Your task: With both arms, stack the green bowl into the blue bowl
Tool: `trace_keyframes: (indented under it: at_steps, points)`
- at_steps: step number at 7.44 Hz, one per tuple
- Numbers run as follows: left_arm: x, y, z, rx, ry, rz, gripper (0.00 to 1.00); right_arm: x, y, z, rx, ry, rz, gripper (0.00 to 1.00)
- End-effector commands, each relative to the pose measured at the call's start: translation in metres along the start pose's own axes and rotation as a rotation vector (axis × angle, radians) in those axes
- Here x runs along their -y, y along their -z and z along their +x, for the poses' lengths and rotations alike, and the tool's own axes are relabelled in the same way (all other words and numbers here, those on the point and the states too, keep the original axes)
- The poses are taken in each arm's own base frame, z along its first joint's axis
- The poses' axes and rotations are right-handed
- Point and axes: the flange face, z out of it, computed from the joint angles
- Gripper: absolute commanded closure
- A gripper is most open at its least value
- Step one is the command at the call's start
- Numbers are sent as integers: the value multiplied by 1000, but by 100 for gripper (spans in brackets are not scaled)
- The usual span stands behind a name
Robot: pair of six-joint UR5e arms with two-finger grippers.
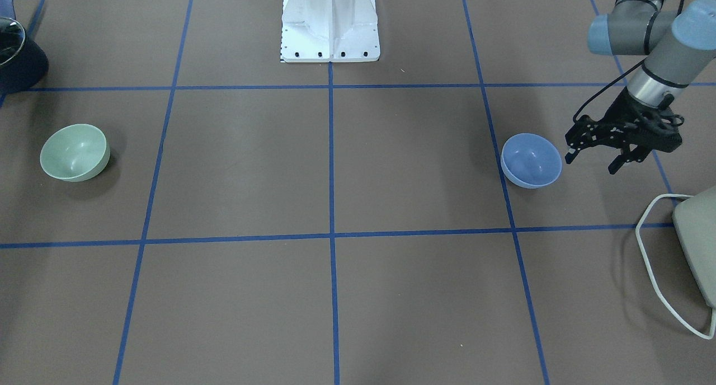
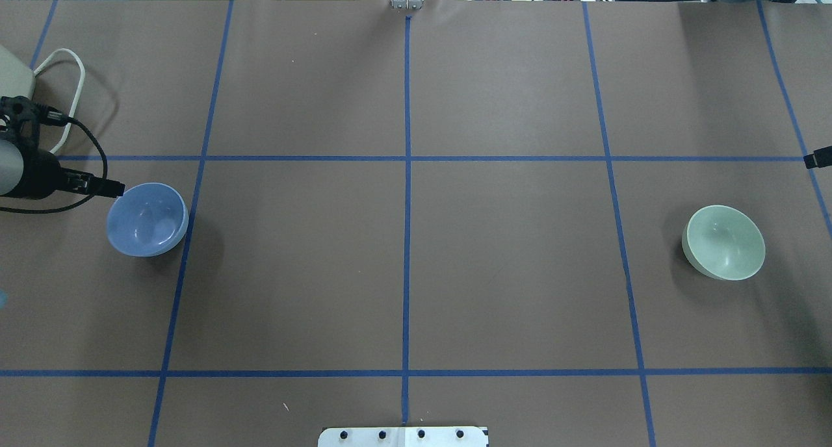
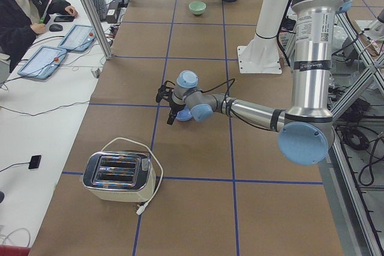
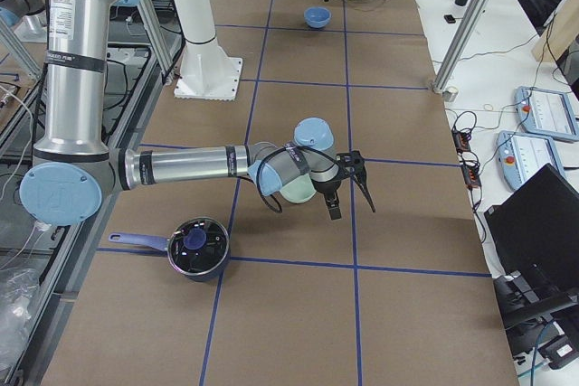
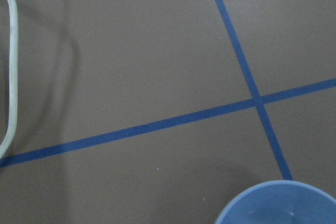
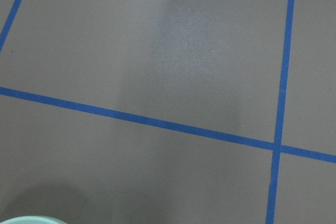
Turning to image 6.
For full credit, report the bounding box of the green bowl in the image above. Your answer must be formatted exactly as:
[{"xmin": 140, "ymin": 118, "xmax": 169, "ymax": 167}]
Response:
[{"xmin": 1, "ymin": 216, "xmax": 66, "ymax": 224}]

